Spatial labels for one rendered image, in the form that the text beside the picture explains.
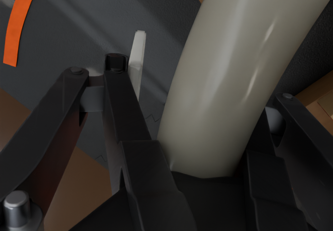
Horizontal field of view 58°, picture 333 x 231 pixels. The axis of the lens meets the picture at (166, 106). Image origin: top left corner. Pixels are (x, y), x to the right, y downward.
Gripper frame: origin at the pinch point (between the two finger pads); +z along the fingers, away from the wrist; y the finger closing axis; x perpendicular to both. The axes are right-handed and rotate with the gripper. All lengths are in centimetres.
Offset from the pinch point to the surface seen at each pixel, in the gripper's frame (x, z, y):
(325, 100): -29, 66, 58
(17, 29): -25, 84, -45
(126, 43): -24, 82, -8
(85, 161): -80, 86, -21
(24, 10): -18, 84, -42
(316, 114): -36, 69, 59
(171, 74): -33, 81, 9
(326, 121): -38, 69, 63
